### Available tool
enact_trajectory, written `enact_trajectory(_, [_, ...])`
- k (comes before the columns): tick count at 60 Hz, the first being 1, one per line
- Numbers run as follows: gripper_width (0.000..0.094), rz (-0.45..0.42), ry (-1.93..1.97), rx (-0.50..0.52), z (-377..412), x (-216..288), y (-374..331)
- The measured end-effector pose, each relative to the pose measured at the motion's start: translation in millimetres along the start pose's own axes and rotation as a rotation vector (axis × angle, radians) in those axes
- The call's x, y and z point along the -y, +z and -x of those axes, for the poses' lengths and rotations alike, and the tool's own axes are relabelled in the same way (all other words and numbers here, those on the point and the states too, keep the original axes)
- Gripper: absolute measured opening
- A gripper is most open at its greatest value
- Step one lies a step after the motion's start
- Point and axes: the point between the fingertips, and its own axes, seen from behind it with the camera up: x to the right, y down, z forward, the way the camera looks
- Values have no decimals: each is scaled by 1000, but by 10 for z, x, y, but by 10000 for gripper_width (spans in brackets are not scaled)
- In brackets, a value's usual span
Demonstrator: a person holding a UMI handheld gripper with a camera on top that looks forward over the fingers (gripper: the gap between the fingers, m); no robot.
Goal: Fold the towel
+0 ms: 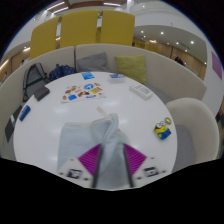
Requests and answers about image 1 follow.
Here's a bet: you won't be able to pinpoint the dark brown wallet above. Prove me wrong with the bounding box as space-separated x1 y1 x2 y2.
33 85 51 102

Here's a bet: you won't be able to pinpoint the grey and black backpack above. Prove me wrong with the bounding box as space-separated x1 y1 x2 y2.
22 62 50 103

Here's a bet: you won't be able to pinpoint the yellow acoustic panel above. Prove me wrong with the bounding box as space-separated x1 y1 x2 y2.
29 16 61 60
99 9 136 47
59 9 100 49

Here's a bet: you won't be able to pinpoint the grey cushion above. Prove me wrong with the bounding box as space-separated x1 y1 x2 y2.
75 51 111 74

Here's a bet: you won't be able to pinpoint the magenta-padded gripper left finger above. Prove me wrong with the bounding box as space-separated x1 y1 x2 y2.
58 143 103 188

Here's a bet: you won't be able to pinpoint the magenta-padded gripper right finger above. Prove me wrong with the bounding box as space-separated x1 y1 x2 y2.
123 143 167 188

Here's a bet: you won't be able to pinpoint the person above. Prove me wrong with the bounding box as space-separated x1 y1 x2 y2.
174 56 186 66

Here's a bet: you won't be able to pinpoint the pink wall poster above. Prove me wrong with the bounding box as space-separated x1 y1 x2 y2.
211 50 223 80

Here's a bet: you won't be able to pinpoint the small blue card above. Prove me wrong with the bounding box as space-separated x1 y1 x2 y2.
81 71 96 81

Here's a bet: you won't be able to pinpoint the curved cream sofa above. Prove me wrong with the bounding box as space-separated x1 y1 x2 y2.
0 43 208 161

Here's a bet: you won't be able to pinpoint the ceiling strip lights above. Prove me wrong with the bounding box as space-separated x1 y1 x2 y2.
46 0 123 14

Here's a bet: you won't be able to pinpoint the small white and blue pack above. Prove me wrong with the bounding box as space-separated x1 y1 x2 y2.
108 73 127 83

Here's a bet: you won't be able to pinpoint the cream upholstered chair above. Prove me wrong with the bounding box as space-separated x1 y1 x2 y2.
165 97 221 173

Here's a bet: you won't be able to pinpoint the blue rectangular box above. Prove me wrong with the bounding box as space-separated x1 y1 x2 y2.
18 105 32 122

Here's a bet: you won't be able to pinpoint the colourful sticker sheet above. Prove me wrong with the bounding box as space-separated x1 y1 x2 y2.
60 82 106 104

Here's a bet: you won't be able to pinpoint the yellow-green cushion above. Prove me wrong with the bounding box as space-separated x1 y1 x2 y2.
114 54 148 85

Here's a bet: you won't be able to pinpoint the yellow and blue cartoon toy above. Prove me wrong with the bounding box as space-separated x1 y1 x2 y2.
153 116 173 140

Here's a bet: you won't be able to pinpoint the light blue towel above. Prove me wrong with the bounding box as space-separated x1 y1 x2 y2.
56 112 134 191

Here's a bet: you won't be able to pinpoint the dark blue patterned bag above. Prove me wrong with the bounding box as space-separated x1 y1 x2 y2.
48 64 77 82

